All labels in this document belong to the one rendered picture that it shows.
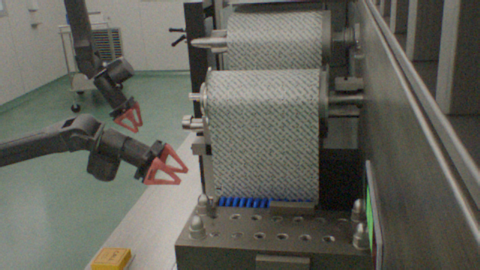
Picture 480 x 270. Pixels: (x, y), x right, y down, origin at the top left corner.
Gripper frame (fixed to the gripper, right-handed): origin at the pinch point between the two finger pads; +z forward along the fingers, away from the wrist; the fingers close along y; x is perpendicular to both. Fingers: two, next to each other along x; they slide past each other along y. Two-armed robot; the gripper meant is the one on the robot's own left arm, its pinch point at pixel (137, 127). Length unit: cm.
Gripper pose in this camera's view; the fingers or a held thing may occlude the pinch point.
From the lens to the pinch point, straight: 162.5
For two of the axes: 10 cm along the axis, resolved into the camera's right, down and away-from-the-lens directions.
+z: 5.5, 7.9, 2.7
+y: 0.5, -3.6, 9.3
